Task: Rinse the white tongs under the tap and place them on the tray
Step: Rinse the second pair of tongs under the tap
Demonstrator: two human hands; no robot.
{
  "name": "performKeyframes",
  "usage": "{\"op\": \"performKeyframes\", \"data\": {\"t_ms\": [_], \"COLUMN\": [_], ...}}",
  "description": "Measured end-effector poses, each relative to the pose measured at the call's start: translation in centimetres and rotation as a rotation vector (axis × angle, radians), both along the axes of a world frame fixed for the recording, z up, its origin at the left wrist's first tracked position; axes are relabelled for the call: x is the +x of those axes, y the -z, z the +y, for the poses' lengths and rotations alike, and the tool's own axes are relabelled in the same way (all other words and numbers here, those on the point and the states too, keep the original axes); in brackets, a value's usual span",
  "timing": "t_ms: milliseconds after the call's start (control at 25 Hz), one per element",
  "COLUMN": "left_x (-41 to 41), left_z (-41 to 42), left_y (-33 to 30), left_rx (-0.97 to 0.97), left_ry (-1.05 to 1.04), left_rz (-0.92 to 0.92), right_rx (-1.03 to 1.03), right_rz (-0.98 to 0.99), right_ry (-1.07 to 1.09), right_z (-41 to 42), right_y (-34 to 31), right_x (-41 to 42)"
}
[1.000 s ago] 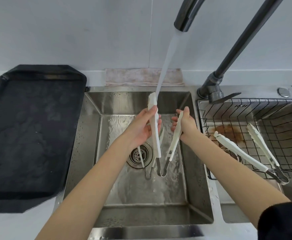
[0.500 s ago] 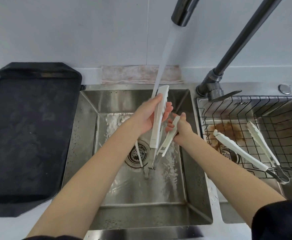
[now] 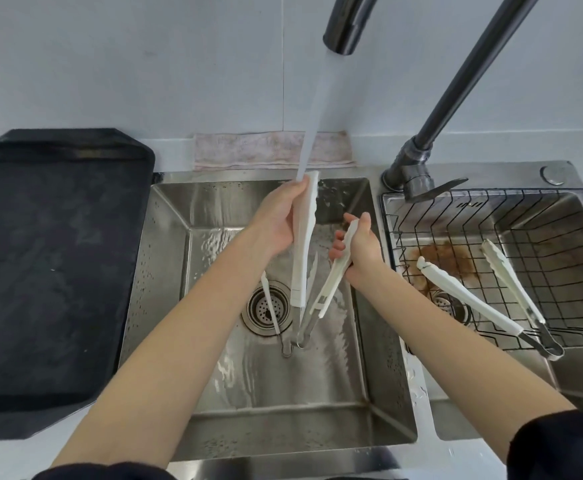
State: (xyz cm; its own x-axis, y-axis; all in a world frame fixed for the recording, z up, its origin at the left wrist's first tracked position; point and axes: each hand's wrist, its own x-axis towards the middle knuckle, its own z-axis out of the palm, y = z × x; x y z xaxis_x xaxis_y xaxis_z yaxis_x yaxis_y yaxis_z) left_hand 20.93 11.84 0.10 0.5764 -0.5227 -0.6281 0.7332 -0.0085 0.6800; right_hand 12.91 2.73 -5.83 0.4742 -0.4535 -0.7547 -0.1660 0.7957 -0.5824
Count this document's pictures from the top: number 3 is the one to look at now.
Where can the dark navy garment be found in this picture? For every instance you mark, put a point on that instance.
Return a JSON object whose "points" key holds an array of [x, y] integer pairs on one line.
{"points": [[561, 444]]}

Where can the person's right hand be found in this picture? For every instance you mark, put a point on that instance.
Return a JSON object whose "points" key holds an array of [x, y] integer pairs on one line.
{"points": [[359, 249]]}

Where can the round metal sink cap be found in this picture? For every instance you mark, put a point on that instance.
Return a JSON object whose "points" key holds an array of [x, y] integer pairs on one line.
{"points": [[553, 175]]}

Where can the person's left hand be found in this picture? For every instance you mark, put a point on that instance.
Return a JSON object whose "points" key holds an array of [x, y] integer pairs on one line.
{"points": [[276, 219]]}

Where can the stainless steel double sink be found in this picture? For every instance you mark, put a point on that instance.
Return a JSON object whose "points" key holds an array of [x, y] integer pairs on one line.
{"points": [[296, 384]]}

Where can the black plastic tray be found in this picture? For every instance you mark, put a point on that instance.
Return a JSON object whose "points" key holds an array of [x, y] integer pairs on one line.
{"points": [[56, 294]]}

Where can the dark grey gooseneck faucet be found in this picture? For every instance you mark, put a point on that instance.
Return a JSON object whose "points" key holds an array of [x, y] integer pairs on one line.
{"points": [[471, 69]]}

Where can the person's right forearm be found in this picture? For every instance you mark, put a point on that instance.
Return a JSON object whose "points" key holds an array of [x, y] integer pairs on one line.
{"points": [[461, 359]]}

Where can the person's left forearm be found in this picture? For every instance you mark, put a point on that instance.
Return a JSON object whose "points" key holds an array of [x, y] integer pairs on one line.
{"points": [[171, 344]]}

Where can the round metal drain strainer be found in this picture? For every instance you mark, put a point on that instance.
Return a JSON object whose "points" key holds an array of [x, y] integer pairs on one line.
{"points": [[259, 307], [444, 300]]}

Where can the pink dish cloth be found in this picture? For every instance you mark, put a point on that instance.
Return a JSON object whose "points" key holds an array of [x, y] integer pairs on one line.
{"points": [[246, 149]]}

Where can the white tongs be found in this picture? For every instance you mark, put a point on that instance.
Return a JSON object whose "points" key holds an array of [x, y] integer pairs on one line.
{"points": [[271, 307], [304, 244], [471, 299]]}

